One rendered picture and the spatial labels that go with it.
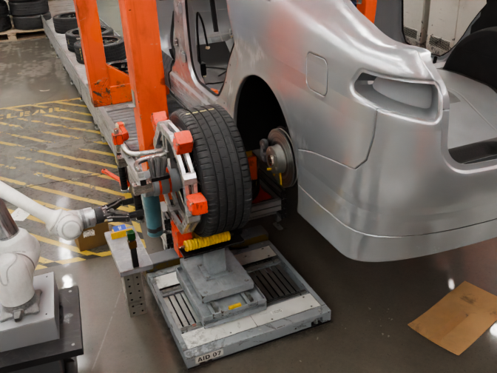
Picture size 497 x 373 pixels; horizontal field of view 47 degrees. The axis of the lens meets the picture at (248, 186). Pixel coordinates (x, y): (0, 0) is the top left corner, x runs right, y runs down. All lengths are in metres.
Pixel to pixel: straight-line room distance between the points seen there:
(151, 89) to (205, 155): 0.66
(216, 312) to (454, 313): 1.32
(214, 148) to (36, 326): 1.15
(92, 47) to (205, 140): 2.52
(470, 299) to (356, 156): 1.59
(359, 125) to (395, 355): 1.40
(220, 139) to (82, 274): 1.56
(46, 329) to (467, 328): 2.14
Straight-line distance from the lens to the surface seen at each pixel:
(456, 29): 7.74
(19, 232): 2.93
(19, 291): 2.81
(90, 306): 3.52
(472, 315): 3.41
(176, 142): 2.59
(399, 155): 2.08
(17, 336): 2.86
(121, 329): 3.31
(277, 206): 3.83
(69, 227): 2.44
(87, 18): 4.95
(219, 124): 2.70
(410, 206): 2.18
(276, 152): 2.95
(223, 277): 3.19
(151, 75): 3.10
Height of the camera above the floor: 2.11
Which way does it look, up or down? 27 degrees down
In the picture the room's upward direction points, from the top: 3 degrees counter-clockwise
